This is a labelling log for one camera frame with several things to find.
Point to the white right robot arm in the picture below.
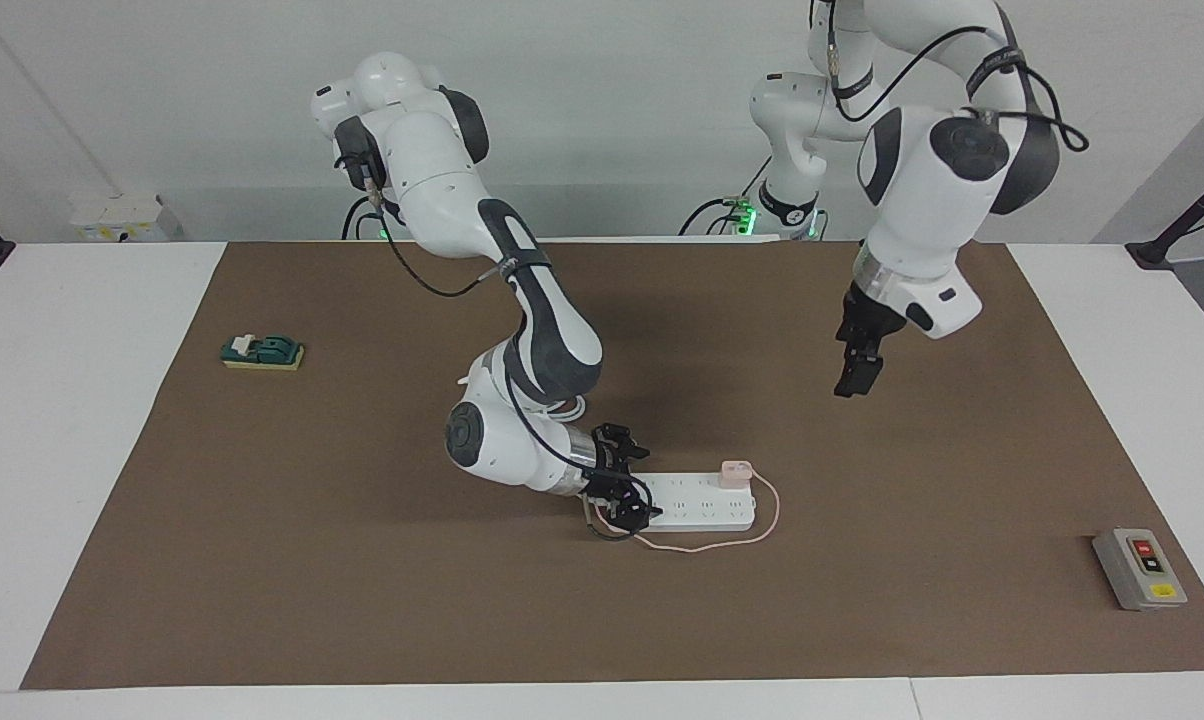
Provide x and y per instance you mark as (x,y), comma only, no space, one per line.
(432,170)

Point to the grey push button box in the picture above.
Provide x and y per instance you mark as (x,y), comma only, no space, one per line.
(1137,570)

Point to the pink charger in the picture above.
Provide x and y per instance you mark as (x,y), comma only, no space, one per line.
(735,475)

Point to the white power strip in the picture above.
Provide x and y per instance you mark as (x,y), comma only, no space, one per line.
(702,505)

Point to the green knife switch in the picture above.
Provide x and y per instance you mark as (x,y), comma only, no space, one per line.
(267,352)

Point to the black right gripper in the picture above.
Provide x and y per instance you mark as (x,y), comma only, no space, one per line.
(610,475)

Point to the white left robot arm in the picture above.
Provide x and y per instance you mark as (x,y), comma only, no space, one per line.
(922,220)

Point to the brown table mat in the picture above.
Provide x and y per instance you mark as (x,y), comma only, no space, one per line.
(262,560)

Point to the white box with yellow labels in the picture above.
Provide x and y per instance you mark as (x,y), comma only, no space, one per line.
(122,220)

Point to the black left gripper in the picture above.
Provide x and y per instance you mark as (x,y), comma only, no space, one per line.
(870,318)

